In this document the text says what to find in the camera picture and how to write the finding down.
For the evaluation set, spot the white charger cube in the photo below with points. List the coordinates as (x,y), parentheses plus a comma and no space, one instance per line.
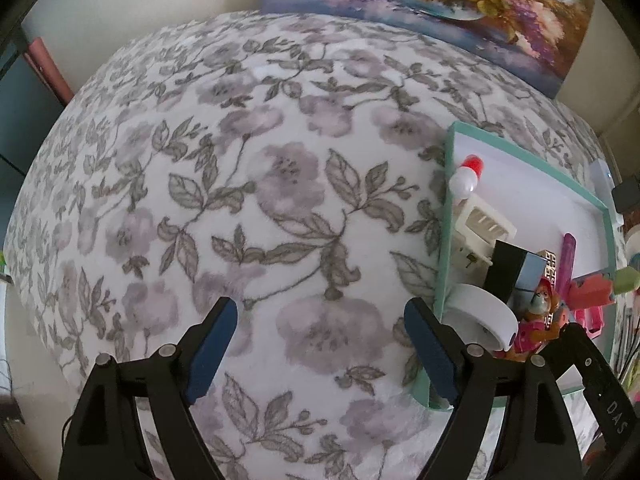
(530,273)

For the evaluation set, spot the floral painting canvas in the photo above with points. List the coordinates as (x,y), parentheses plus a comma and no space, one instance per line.
(535,40)

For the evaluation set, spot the black charger adapter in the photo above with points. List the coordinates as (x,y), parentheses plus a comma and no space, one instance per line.
(507,262)

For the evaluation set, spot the pink wristband watch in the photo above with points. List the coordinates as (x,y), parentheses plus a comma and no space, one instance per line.
(592,320)

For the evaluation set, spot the white power strip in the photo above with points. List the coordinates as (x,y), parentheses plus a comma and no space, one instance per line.
(603,186)

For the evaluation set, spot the black plugged power adapter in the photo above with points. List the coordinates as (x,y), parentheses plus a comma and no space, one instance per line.
(626,195)

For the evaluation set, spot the colourful toys pile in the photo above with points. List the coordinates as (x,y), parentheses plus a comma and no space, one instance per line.
(630,338)

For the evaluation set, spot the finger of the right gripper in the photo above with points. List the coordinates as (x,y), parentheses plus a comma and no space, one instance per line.
(603,392)

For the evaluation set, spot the teal shallow box tray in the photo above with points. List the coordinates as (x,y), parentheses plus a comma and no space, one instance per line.
(541,202)

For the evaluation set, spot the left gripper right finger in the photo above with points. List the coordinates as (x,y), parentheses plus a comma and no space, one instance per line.
(537,439)

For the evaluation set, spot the white smart watch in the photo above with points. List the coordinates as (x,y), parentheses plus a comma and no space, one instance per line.
(479,317)

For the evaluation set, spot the pink orange doll figure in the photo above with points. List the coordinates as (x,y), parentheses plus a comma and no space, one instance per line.
(541,322)

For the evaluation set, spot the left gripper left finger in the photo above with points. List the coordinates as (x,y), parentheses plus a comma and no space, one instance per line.
(105,439)

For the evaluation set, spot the floral grey white blanket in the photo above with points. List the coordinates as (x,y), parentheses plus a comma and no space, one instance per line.
(292,162)

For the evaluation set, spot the magenta lead refill case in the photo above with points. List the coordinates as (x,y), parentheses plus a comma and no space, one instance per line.
(565,265)

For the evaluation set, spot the red white glue bottle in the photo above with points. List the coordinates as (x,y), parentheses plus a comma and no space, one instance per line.
(465,178)

